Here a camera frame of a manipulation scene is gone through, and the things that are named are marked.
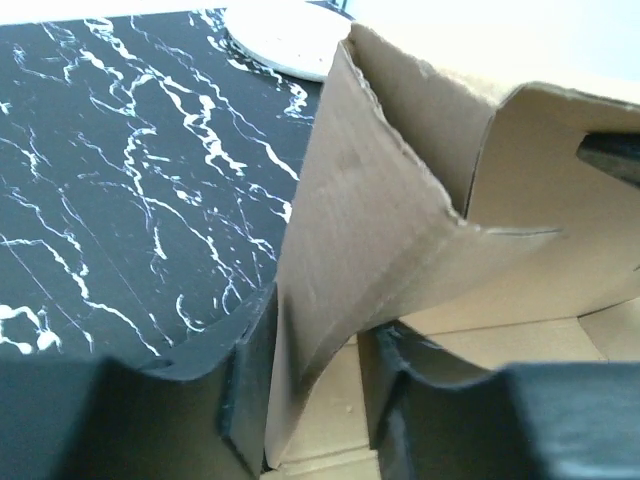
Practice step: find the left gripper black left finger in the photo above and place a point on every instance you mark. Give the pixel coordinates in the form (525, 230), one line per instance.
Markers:
(198, 412)

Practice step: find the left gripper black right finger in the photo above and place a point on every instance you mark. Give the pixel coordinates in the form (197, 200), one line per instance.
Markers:
(437, 416)

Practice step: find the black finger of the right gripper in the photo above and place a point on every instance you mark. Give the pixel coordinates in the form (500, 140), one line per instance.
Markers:
(615, 154)

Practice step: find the brown cardboard box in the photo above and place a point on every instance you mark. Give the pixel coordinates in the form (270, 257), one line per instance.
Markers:
(441, 190)

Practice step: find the pink cream round plate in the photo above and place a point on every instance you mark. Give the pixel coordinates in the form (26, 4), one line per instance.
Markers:
(296, 38)

